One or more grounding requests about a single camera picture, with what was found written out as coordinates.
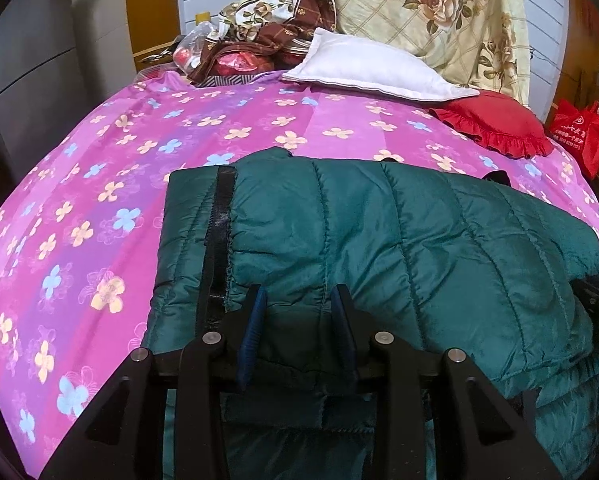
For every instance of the clear plastic bag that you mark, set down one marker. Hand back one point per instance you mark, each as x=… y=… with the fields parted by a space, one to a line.
x=192 y=50

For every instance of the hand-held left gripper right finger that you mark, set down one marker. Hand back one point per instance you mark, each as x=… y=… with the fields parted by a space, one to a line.
x=343 y=330

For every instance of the red ruffled cushion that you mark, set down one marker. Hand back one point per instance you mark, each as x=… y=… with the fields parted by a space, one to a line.
x=494 y=122

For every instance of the red shiny cloth bundle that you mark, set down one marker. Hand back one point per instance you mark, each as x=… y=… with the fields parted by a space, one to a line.
x=237 y=63

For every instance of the white pillow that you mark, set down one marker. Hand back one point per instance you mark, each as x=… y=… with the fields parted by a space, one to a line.
x=374 y=67

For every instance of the red shopping bag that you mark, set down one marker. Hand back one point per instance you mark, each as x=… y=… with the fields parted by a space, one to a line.
x=579 y=135

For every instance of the grey wardrobe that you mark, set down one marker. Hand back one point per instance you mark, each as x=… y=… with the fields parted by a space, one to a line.
x=44 y=45

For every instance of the brown floral blanket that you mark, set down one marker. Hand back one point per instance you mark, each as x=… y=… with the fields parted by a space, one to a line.
x=284 y=20

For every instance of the cream rose-print quilt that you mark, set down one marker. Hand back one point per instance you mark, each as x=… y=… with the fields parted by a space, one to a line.
x=429 y=10

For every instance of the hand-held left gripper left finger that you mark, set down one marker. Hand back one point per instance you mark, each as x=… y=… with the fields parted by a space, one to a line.
x=252 y=332

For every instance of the wooden headboard with white panels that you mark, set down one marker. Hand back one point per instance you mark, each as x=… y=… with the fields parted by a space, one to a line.
x=154 y=10

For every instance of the pink floral bedsheet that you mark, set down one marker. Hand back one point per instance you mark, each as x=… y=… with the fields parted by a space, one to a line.
x=94 y=200

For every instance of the dark green puffer jacket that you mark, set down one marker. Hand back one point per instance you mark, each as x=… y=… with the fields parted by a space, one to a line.
x=404 y=250

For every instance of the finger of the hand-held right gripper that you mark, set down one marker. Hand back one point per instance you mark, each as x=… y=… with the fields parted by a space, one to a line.
x=597 y=296

